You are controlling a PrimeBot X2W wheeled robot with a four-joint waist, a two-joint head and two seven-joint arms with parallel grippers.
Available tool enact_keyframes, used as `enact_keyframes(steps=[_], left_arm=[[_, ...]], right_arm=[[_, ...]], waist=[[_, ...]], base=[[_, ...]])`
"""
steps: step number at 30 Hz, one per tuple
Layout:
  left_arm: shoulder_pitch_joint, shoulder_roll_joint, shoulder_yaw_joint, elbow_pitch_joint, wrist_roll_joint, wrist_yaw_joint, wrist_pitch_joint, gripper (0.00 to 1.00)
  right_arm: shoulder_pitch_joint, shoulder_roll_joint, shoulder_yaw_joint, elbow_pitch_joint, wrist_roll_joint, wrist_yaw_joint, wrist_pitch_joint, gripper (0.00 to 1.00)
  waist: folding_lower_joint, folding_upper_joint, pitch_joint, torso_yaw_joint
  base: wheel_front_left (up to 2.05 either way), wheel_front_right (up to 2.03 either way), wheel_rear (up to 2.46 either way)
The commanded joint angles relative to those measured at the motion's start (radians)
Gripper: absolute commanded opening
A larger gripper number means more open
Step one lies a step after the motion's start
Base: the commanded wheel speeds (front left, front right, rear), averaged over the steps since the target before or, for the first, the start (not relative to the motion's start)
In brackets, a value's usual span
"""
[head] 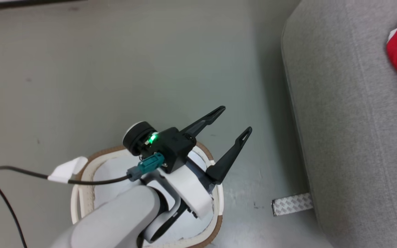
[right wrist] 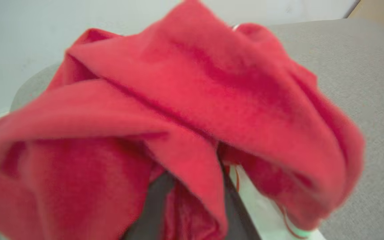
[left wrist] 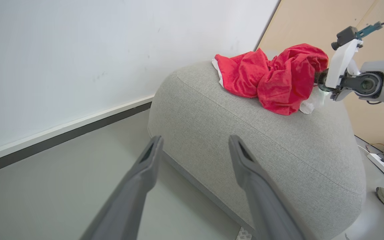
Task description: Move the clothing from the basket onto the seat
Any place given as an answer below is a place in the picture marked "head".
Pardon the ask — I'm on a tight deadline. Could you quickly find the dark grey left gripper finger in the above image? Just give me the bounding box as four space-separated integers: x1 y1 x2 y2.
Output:
206 127 253 185
180 106 226 137

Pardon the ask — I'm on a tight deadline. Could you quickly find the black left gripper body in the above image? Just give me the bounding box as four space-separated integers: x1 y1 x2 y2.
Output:
123 122 197 174

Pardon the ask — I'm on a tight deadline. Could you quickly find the grey fabric sofa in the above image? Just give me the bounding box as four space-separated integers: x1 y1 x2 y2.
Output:
281 0 397 248

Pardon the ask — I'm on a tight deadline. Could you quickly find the white patterned tape strip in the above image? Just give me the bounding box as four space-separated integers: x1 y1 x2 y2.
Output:
272 193 314 216

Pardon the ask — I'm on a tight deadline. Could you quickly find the white laundry basket brown rim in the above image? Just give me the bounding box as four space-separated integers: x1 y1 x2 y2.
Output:
70 141 225 248

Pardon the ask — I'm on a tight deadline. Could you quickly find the white tape tag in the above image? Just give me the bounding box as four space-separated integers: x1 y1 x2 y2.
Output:
48 157 89 184

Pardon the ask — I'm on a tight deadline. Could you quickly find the white and black baseboard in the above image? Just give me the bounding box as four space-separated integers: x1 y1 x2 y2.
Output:
0 0 85 11

